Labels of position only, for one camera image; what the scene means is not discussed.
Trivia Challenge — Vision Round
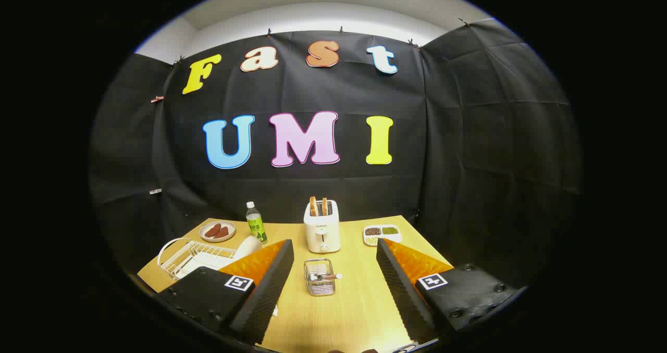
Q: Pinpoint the white wire dish rack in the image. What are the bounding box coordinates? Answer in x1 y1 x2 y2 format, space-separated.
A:
157 237 245 281

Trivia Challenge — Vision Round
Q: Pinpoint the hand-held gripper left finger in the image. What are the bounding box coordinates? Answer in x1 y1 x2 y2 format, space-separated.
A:
156 239 295 346

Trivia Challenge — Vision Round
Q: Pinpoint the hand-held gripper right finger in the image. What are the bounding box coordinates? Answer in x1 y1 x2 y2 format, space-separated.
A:
376 238 522 346

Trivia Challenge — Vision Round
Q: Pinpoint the green label drink bottle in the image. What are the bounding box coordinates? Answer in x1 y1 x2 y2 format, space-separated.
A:
246 202 268 244

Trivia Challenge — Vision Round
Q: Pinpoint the white round plate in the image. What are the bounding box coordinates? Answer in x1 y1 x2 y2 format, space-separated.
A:
234 236 263 262

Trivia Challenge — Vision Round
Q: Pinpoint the white divided dish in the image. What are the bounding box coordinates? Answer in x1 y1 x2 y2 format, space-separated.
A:
363 224 402 247

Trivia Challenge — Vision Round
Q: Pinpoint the silver wire basket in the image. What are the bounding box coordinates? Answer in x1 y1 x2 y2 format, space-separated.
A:
304 259 336 297

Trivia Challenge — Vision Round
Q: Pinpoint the white toaster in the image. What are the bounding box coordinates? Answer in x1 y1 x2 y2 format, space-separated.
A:
304 200 342 253

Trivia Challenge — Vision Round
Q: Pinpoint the small grey round dish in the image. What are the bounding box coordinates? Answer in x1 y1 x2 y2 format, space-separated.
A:
199 221 237 243

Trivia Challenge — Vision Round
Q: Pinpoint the white ribbed drain tray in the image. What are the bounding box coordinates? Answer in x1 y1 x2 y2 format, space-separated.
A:
175 251 235 279

